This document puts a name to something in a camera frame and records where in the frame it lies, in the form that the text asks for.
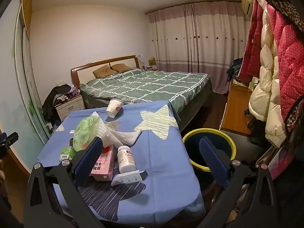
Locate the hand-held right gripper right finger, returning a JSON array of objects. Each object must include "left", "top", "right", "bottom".
[{"left": 190, "top": 136, "right": 285, "bottom": 228}]

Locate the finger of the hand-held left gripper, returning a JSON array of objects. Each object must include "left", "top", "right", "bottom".
[{"left": 0, "top": 132, "right": 19, "bottom": 158}]

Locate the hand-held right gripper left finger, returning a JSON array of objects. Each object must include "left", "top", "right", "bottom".
[{"left": 23, "top": 136, "right": 105, "bottom": 228}]

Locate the yellow rimmed blue bin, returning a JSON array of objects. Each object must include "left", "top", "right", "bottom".
[{"left": 182, "top": 128, "right": 237, "bottom": 173}]

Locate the white pill bottle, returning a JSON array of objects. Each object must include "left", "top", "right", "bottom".
[{"left": 117, "top": 145, "right": 137, "bottom": 174}]

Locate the pink carton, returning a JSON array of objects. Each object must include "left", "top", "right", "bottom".
[{"left": 91, "top": 145, "right": 115, "bottom": 180}]

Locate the small green label bottle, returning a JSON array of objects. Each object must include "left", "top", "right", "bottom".
[{"left": 59, "top": 139, "right": 76, "bottom": 161}]

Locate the green plastic bag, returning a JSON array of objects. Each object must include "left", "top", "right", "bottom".
[{"left": 72, "top": 117, "right": 100, "bottom": 150}]

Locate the white crumpled tissue paper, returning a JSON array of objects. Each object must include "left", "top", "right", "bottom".
[{"left": 91, "top": 112, "right": 143, "bottom": 146}]

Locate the white packet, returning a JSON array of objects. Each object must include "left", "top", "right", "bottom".
[{"left": 111, "top": 170, "right": 149, "bottom": 186}]

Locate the white nightstand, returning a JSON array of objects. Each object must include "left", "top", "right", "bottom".
[{"left": 54, "top": 95, "right": 86, "bottom": 121}]

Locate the blue star tablecloth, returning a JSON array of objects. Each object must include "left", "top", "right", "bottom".
[{"left": 36, "top": 100, "right": 206, "bottom": 224}]

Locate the black bag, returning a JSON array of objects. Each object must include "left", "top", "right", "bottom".
[{"left": 248, "top": 115, "right": 268, "bottom": 145}]

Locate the white paper cup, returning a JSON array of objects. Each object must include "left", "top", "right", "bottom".
[{"left": 106, "top": 98, "right": 124, "bottom": 117}]

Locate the dark clothes heap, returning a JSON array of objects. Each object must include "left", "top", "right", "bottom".
[{"left": 42, "top": 84, "right": 82, "bottom": 121}]

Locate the wooden desk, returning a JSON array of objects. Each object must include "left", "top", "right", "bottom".
[{"left": 220, "top": 79, "right": 256, "bottom": 137}]

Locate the wardrobe with sliding doors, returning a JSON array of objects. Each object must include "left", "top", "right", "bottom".
[{"left": 0, "top": 0, "right": 51, "bottom": 148}]

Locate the pink floral bag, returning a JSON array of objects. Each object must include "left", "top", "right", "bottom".
[{"left": 269, "top": 145, "right": 303, "bottom": 180}]

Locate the wooden bed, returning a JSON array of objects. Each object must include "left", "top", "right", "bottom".
[{"left": 70, "top": 55, "right": 213, "bottom": 131}]

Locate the brown pillow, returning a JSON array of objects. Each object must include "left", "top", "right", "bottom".
[
  {"left": 93, "top": 67, "right": 118, "bottom": 78},
  {"left": 112, "top": 64, "right": 135, "bottom": 73}
]

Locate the cream puffer jacket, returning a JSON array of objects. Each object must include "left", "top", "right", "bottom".
[{"left": 248, "top": 2, "right": 285, "bottom": 149}]

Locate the green checked duvet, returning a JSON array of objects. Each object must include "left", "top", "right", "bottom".
[{"left": 79, "top": 68, "right": 212, "bottom": 111}]

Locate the pile of clothes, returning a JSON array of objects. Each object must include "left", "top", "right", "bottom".
[{"left": 227, "top": 58, "right": 245, "bottom": 83}]

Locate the pale striped curtain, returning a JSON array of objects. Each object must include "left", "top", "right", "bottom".
[{"left": 147, "top": 1, "right": 250, "bottom": 94}]

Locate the red dotted quilted jacket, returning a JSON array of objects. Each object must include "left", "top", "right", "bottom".
[{"left": 258, "top": 0, "right": 304, "bottom": 133}]

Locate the leopard print scarf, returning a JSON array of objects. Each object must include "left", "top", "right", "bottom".
[{"left": 264, "top": 0, "right": 304, "bottom": 31}]

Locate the wall air conditioner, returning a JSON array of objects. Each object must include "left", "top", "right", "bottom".
[{"left": 241, "top": 0, "right": 254, "bottom": 21}]

